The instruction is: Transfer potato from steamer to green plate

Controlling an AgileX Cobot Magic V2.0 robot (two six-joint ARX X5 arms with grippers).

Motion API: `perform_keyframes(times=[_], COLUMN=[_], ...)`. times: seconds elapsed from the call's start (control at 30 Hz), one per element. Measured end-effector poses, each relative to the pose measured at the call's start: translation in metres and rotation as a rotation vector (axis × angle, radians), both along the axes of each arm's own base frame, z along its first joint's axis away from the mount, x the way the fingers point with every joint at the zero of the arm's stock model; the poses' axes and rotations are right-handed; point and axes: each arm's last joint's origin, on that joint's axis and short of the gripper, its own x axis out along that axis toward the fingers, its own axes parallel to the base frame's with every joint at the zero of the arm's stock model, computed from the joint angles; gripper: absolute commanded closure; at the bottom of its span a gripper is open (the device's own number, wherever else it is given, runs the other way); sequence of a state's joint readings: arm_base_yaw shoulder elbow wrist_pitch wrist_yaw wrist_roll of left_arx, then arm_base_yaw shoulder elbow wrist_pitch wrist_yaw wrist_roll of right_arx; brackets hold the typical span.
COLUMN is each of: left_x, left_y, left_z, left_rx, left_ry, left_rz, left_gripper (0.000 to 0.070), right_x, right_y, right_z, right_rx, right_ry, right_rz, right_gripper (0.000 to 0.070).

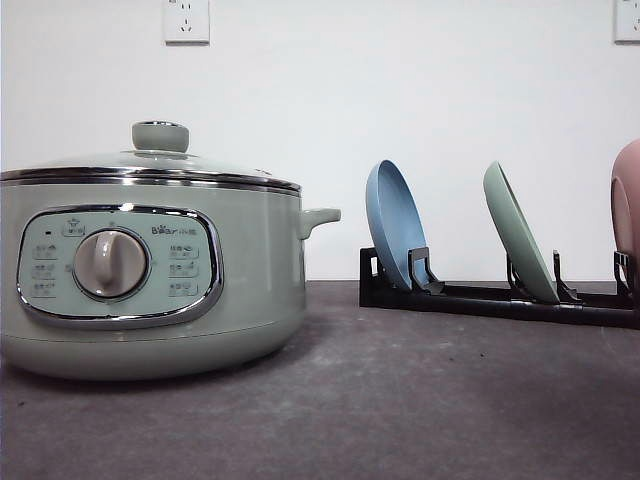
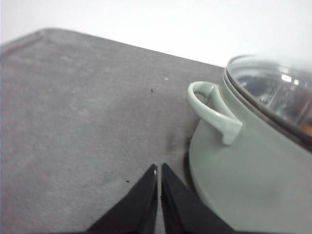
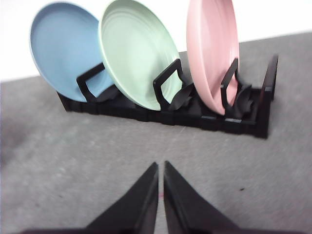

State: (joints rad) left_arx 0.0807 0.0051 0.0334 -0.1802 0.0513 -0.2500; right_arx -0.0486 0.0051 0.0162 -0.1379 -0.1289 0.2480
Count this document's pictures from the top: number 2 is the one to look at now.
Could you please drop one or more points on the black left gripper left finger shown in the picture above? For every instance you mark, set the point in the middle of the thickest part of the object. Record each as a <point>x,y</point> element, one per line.
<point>136,213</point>

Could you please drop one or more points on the glass steamer lid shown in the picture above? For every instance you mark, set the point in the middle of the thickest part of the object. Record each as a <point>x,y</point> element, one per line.
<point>280,85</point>

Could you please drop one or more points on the green electric steamer pot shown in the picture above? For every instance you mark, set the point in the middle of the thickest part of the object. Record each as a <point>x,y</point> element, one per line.
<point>255,174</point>

